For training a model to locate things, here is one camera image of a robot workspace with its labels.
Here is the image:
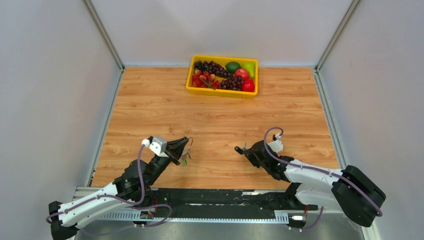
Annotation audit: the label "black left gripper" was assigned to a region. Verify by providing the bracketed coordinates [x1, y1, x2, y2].
[146, 137, 189, 186]

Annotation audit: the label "large silver keyring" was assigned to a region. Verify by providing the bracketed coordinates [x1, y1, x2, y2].
[181, 137, 194, 162]

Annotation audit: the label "black key tag with key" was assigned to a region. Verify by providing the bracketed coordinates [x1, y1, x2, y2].
[234, 143, 247, 155]

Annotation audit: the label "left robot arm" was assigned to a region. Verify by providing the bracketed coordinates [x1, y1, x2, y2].
[46, 136, 193, 240]

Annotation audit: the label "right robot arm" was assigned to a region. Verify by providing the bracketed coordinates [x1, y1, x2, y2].
[234, 138, 386, 227]

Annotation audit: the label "red tomato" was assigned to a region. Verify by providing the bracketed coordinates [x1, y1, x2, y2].
[241, 78, 256, 93]

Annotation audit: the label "yellow fruit tray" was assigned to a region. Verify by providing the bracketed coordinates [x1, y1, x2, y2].
[185, 55, 259, 99]

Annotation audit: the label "red strawberries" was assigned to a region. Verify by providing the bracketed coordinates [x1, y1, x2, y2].
[190, 69, 221, 90]

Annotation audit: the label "dark grape bunch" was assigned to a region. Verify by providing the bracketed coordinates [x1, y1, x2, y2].
[193, 60, 244, 91]

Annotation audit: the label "red apple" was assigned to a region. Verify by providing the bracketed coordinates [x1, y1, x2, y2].
[234, 68, 250, 80]

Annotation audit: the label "green pear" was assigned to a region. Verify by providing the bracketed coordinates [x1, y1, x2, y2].
[242, 62, 256, 79]

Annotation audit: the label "green avocado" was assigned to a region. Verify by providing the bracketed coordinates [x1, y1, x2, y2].
[225, 61, 242, 74]

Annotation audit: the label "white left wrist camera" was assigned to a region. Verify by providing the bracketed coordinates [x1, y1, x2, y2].
[141, 136, 168, 157]

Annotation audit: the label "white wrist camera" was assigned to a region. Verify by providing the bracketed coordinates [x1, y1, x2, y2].
[267, 133, 284, 153]
[141, 136, 168, 157]

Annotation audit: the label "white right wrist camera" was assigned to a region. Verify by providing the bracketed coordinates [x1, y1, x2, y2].
[267, 133, 284, 153]

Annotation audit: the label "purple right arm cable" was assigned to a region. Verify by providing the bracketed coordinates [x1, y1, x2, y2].
[263, 126, 384, 233]

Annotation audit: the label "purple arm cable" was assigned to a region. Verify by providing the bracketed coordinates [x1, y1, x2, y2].
[46, 144, 174, 229]
[263, 126, 384, 233]

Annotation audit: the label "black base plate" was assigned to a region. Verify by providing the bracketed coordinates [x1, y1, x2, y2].
[141, 188, 307, 220]

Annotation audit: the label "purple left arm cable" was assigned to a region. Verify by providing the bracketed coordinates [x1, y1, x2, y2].
[46, 144, 174, 229]

